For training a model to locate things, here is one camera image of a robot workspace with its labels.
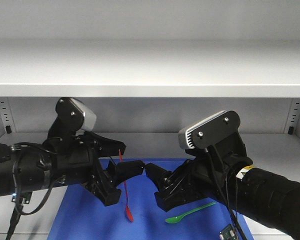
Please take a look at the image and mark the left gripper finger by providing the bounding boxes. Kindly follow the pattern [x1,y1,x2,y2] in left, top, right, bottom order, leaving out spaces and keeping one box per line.
[86,173,122,206]
[104,160,146,187]

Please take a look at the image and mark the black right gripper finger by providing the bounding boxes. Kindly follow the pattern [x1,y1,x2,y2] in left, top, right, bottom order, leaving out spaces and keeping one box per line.
[154,185,200,212]
[145,162,191,191]

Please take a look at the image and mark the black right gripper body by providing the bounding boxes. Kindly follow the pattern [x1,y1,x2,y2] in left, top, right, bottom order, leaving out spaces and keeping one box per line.
[177,132,253,203]

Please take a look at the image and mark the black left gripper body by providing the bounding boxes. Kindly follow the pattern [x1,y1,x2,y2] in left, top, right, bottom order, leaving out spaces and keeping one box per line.
[43,131,127,193]

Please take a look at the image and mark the green plastic spoon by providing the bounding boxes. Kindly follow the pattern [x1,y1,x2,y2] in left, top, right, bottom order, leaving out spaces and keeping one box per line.
[164,201,216,224]

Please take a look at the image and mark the red plastic spoon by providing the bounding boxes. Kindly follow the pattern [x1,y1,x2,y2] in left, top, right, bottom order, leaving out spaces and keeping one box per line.
[118,149,134,223]

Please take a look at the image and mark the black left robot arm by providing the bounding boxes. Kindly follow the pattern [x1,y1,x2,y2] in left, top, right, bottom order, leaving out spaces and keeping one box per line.
[0,131,172,206]

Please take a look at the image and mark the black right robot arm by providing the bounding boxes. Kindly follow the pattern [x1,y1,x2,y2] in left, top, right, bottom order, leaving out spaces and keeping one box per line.
[145,132,300,240]

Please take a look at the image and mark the upper cabinet shelf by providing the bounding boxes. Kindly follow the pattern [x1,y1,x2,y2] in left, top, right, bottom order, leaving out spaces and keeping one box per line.
[0,39,300,98]

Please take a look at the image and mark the blue plastic tray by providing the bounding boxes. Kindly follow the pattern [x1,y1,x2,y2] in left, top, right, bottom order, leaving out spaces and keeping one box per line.
[46,158,255,240]

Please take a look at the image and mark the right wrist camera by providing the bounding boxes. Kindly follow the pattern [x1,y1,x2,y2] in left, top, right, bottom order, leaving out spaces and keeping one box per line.
[178,110,241,150]

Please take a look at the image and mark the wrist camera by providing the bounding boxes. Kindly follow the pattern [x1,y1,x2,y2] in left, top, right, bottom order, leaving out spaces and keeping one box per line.
[178,110,241,150]
[55,97,97,132]

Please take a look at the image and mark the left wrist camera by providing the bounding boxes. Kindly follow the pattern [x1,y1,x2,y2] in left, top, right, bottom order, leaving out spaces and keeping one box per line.
[55,97,97,132]

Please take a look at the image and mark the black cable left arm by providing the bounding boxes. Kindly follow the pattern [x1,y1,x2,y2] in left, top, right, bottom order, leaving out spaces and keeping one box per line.
[5,141,67,240]

